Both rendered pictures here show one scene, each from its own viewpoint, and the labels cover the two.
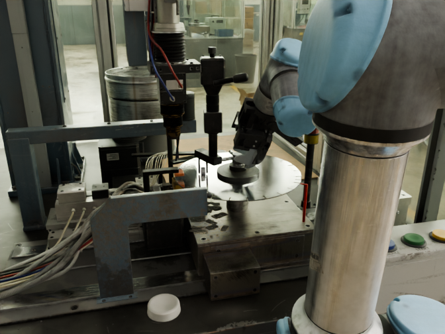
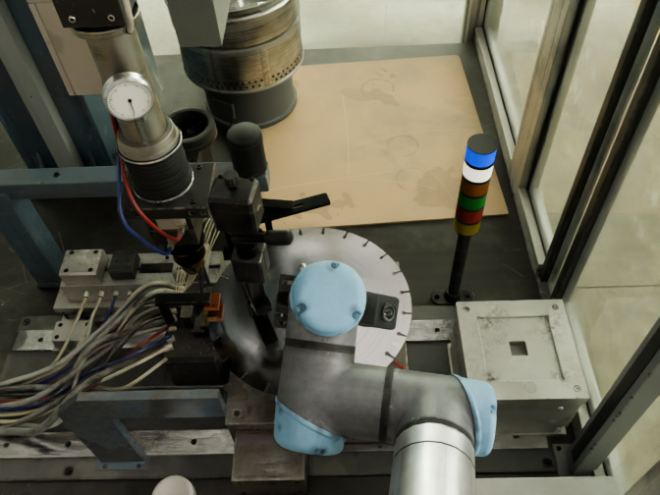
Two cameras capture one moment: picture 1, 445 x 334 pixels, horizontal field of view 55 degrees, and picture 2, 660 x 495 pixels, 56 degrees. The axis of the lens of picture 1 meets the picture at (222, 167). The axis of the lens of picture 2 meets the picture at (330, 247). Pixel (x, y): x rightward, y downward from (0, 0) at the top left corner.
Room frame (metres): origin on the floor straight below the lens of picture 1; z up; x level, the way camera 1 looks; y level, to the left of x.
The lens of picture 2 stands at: (0.52, -0.24, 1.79)
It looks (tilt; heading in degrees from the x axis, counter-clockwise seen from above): 51 degrees down; 17
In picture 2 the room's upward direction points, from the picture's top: 4 degrees counter-clockwise
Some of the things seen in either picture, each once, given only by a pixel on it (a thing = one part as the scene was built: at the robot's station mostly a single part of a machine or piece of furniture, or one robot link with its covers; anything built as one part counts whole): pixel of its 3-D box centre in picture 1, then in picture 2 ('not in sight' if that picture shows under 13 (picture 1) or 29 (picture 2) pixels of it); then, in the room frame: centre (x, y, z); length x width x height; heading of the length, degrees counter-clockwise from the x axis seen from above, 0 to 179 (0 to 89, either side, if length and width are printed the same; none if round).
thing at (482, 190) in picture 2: not in sight; (474, 181); (1.24, -0.27, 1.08); 0.05 x 0.04 x 0.03; 14
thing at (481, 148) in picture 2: not in sight; (480, 150); (1.24, -0.27, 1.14); 0.05 x 0.04 x 0.03; 14
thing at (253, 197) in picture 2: (212, 91); (243, 229); (1.00, 0.02, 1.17); 0.06 x 0.05 x 0.20; 95
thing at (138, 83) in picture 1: (146, 114); (242, 46); (1.75, 0.32, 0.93); 0.31 x 0.31 x 0.36
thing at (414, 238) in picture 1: (413, 241); not in sight; (0.79, -0.40, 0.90); 0.04 x 0.04 x 0.02
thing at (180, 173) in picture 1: (163, 181); (191, 308); (0.99, 0.15, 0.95); 0.10 x 0.03 x 0.07; 104
